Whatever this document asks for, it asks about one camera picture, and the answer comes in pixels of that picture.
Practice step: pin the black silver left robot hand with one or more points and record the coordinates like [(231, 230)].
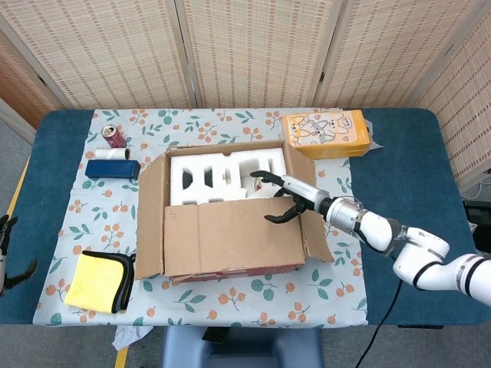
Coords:
[(3, 253)]

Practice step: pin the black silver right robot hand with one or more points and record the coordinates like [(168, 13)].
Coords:
[(307, 193)]

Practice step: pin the red cardboard shipping box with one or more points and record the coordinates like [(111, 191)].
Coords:
[(230, 237)]

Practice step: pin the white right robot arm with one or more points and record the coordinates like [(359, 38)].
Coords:
[(422, 253)]

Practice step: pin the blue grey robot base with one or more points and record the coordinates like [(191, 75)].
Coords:
[(241, 350)]

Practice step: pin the white foam packing insert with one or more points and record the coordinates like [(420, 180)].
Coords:
[(230, 163)]

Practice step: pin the dark blue rectangular box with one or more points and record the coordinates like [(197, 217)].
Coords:
[(111, 169)]

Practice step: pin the black plastic bin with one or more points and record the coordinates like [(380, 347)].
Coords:
[(479, 218)]

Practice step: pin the orange cartoon tissue pack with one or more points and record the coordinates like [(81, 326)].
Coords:
[(326, 134)]

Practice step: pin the yellow cloth with black trim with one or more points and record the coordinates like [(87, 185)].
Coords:
[(96, 281)]

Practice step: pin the floral pale blue tablecloth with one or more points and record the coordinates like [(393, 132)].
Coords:
[(99, 214)]

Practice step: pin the white tape roll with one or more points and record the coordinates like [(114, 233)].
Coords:
[(109, 153)]

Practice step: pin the woven bamboo folding screen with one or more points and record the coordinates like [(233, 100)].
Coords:
[(253, 50)]

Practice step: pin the red drink can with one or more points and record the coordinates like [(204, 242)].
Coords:
[(115, 137)]

